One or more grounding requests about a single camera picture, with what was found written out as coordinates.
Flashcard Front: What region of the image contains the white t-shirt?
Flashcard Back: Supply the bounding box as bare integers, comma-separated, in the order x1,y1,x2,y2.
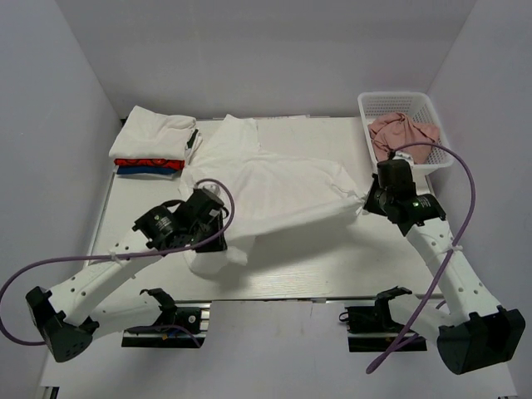
179,116,363,277
109,106,203,161

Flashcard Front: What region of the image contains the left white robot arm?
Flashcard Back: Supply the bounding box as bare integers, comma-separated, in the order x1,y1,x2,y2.
26,179,234,362

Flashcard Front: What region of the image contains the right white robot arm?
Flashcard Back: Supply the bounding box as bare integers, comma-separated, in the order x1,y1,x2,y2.
364,160,525,375

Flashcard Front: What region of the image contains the pink crumpled t-shirt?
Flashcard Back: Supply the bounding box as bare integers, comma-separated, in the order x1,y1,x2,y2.
367,112,441,161

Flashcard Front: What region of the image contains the folded red t-shirt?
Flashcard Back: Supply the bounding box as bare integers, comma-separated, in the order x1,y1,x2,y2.
114,158,185,171

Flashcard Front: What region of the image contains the white plastic basket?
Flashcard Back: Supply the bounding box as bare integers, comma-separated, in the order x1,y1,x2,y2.
357,91,454,177

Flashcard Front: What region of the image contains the folded blue t-shirt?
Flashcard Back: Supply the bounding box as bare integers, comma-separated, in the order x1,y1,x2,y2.
116,166,179,180

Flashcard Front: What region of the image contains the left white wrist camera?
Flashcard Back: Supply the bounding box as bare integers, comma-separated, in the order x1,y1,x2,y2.
203,183,221,197

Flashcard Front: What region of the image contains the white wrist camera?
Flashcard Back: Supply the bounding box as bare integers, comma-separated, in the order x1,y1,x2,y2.
392,151,415,166
203,183,221,197

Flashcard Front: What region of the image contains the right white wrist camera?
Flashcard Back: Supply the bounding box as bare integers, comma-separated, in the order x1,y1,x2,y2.
392,151,415,166

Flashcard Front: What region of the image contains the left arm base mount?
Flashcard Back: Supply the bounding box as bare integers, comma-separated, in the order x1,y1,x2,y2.
121,288,209,349

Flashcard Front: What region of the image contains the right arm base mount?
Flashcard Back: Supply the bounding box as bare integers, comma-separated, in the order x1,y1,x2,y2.
338,287,412,353

